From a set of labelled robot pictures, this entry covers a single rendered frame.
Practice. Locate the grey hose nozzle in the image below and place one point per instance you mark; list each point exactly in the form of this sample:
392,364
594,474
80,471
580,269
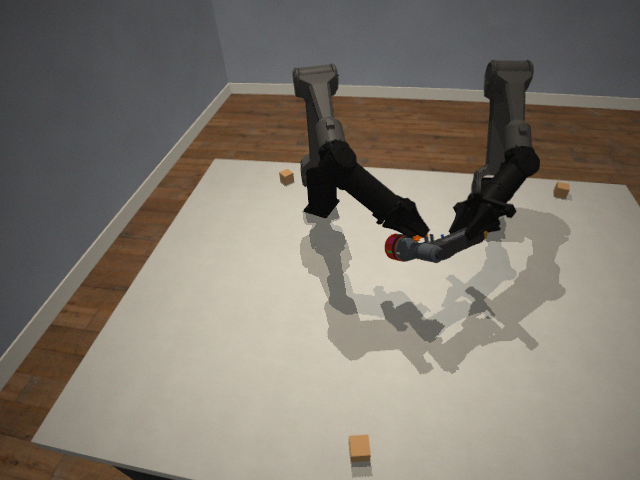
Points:
402,248

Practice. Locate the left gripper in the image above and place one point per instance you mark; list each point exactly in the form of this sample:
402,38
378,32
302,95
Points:
487,217

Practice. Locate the small tan cube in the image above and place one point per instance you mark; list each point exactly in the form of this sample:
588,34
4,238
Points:
359,448
286,176
561,190

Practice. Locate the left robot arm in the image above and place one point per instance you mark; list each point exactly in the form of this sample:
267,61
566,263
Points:
510,79

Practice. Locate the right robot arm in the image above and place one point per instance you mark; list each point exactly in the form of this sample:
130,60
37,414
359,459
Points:
335,168

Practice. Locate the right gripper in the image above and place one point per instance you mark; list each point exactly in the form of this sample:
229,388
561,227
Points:
384,203

